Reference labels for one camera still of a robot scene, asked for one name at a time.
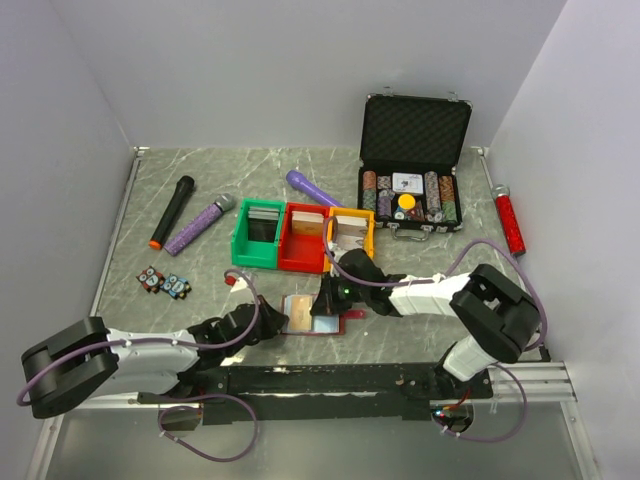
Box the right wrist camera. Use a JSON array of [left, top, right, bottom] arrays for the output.
[[328, 242, 346, 262]]

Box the gold VIP credit card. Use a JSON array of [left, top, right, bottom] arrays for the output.
[[289, 295, 313, 332]]

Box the purple plastic toy microphone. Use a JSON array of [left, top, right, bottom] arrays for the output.
[[285, 170, 343, 207]]

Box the purple glitter toy microphone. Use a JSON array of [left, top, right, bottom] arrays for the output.
[[164, 193, 236, 256]]

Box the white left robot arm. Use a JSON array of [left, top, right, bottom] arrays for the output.
[[18, 300, 288, 419]]

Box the yellow plastic card bin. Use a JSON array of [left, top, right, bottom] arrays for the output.
[[321, 207, 375, 273]]

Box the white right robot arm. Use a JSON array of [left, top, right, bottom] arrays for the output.
[[310, 249, 546, 398]]

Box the blue owl card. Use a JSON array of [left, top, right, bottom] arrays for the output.
[[161, 274, 192, 299]]

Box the black toy microphone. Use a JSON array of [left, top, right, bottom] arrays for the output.
[[148, 175, 196, 250]]

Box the red plastic card bin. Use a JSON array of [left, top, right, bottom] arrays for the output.
[[277, 202, 330, 274]]

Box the red owl card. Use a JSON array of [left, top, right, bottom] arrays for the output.
[[136, 266, 165, 294]]

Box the yellow poker dealer chip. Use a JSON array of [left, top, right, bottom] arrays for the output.
[[398, 194, 416, 210]]

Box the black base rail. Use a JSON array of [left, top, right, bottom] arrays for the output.
[[138, 363, 493, 425]]

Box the green plastic card bin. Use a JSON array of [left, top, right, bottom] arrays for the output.
[[231, 198, 285, 270]]

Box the black poker chip case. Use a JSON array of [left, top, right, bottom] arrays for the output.
[[357, 93, 472, 241]]

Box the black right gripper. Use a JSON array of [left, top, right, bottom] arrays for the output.
[[311, 270, 370, 315]]

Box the red leather card holder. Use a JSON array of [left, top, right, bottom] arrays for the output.
[[281, 294, 366, 336]]

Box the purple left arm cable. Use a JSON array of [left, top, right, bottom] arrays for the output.
[[17, 268, 262, 407]]

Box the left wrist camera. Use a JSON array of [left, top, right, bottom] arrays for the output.
[[224, 271, 255, 293]]

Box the white playing card deck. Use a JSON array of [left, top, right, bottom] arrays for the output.
[[391, 172, 424, 196]]

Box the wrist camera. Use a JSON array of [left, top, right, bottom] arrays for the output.
[[328, 242, 346, 262], [224, 271, 255, 293]]

